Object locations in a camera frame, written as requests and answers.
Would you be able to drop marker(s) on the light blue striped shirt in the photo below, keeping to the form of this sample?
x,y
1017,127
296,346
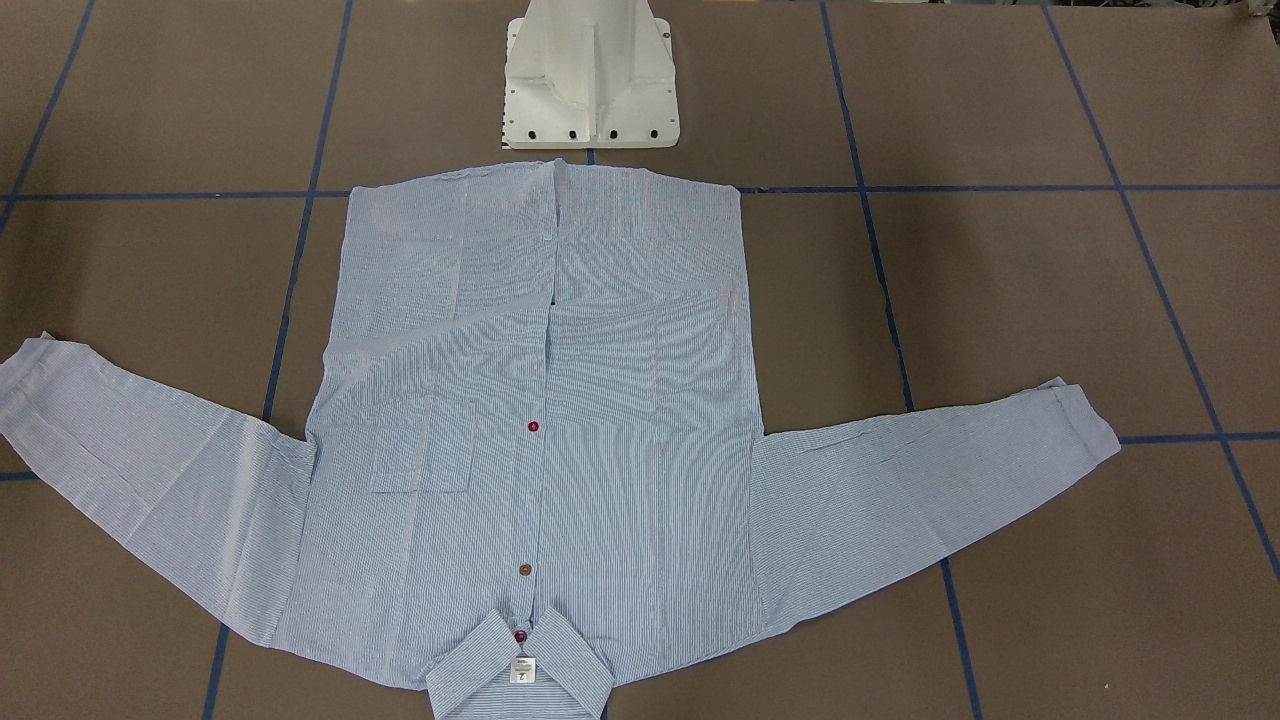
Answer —
x,y
536,468

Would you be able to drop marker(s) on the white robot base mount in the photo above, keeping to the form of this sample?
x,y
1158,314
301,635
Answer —
x,y
593,75

